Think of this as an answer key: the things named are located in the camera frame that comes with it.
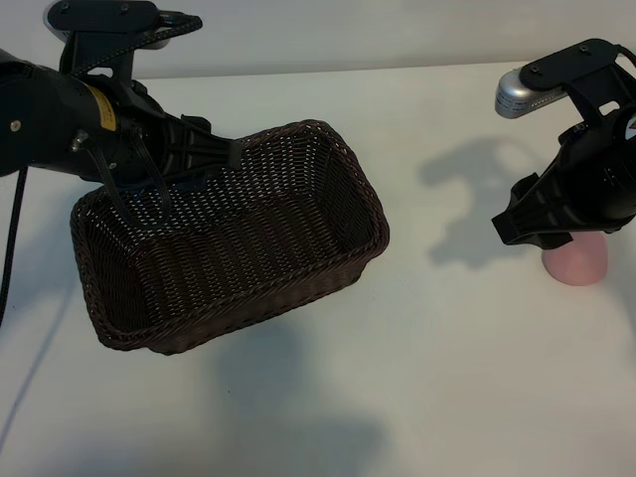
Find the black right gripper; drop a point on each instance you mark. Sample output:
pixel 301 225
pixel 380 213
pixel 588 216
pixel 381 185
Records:
pixel 586 189

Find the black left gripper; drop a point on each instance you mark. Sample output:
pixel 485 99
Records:
pixel 149 134

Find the pink toy peach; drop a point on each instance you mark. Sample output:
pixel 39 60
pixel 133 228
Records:
pixel 576 268

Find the dark brown wicker basket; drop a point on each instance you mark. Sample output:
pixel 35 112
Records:
pixel 238 258

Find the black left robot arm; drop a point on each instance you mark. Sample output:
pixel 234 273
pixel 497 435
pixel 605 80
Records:
pixel 45 119

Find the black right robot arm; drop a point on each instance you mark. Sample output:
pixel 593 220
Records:
pixel 632 126

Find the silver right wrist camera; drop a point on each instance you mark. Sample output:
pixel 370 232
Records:
pixel 517 97

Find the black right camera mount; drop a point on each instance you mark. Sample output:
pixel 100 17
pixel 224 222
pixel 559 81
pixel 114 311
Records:
pixel 571 64

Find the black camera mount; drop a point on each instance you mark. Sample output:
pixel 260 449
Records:
pixel 571 64
pixel 99 12

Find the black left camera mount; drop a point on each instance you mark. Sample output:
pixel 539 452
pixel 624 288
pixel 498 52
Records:
pixel 99 12

